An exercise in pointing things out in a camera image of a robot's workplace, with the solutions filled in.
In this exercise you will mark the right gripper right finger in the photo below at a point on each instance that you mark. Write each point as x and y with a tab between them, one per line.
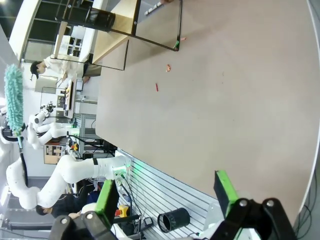
226	192

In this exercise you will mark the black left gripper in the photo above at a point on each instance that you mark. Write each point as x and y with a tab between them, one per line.
25	170

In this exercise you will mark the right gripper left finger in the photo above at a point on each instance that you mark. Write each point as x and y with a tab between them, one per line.
106	200

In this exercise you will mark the teal microfiber duster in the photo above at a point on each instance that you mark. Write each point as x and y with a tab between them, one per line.
13	97

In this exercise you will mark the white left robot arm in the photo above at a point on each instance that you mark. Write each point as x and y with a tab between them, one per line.
75	172

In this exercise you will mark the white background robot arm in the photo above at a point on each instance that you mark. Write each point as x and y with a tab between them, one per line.
50	133

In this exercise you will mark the person left hand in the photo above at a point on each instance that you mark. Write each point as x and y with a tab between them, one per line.
167	1

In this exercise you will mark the yellow red emergency stop button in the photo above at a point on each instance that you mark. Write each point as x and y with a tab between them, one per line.
121	211

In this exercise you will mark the brown cardboard box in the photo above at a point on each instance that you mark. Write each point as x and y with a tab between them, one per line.
52	154

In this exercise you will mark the background person in dark clothes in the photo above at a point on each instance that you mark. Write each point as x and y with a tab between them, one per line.
65	205

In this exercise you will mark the small black box device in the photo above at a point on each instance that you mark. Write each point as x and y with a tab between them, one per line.
148	221

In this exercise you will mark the black cylindrical holder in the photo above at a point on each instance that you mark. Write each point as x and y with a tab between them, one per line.
175	220

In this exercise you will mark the background person in white shirt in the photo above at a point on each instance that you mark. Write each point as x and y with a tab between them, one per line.
60	66

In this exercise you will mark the black mesh pen cup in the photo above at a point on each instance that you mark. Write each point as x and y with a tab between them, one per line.
100	19

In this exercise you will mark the aluminium slotted base plate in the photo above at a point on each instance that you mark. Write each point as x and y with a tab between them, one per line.
162	185

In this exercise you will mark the aluminium frame cart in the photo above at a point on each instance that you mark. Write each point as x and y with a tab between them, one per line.
85	130

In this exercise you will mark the black frame wooden two-tier shelf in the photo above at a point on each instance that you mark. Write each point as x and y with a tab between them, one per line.
110	42

